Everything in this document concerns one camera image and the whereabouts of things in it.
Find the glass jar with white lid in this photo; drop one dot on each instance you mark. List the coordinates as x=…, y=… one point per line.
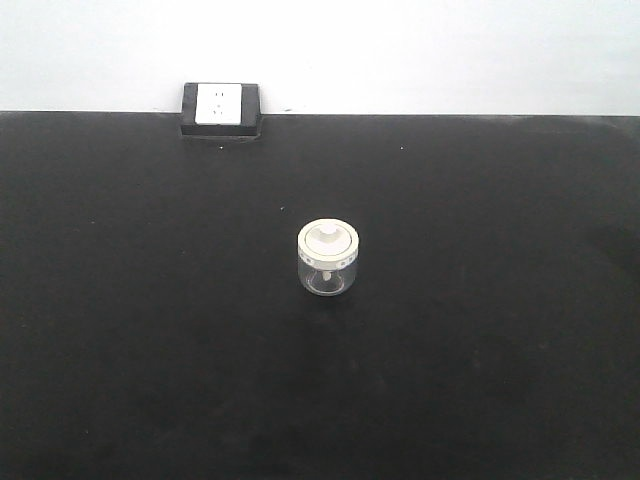
x=327, y=252

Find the black white power socket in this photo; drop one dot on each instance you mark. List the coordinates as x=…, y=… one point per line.
x=221, y=110

